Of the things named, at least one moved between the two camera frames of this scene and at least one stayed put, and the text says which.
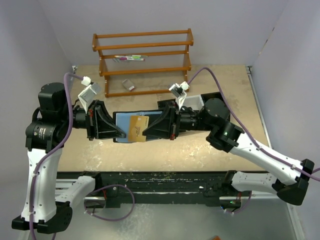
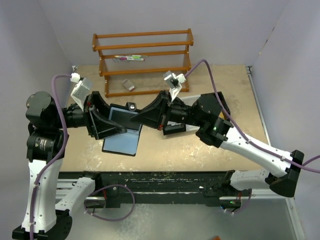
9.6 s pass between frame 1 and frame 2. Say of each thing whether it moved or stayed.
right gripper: moved
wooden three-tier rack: stayed
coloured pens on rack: stayed
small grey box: stayed
